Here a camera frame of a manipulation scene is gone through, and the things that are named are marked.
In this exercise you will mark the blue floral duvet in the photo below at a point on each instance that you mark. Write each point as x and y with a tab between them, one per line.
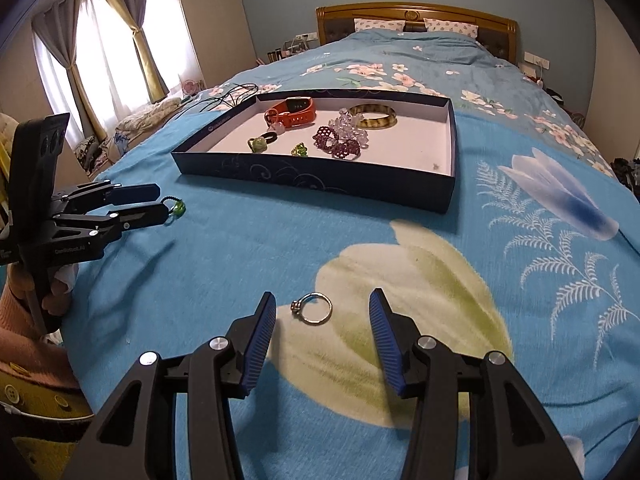
450	60

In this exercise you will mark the white wall socket panel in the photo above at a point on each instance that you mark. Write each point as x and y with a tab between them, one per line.
537	59
306	36

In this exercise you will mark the pile of clothes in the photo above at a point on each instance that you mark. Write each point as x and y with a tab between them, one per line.
107	145

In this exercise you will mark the small green crystal ornament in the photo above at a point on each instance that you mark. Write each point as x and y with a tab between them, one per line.
300	150

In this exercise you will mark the person's left forearm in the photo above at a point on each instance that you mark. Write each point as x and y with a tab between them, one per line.
30	350

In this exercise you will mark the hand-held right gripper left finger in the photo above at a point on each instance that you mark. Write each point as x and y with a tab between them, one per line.
257	345

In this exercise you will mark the person's brown yellow clothing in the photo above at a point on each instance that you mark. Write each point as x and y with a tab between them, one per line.
40	395

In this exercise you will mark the white patterned pillow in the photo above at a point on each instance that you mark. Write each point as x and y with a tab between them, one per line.
450	26
380	24

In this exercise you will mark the white sheer curtain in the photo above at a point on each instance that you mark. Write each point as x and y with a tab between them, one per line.
170	25

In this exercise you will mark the dark blue shallow box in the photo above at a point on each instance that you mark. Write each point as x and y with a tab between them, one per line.
300	170

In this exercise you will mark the cream folded blanket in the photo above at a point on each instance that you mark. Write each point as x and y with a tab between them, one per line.
150	112

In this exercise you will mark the grey and olive curtain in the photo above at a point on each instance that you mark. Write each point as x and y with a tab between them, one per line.
55	40
120	5

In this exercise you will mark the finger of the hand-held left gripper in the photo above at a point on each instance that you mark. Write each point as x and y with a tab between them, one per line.
145	214
142	191

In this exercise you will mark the person's left hand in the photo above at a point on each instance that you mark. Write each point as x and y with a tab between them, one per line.
55	302

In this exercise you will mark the blue tulip print blanket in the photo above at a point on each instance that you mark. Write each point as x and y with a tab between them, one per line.
250	260

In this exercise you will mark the wooden bed headboard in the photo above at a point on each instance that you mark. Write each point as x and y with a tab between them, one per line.
415	12

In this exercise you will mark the amber bangle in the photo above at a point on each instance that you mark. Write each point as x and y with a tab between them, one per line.
375	122

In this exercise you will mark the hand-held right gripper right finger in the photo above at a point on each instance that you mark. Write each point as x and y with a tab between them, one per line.
387	345

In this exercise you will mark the dark cloth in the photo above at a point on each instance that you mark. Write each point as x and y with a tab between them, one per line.
627	172

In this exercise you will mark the small pink fan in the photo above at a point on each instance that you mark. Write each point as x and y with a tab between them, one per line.
190	87

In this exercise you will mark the beige puffer jacket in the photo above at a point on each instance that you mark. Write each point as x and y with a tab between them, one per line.
6	130

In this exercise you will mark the row of cosmetics bottles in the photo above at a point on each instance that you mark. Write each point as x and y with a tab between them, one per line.
287	50

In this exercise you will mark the orange smartwatch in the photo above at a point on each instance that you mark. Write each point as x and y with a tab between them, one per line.
300	115

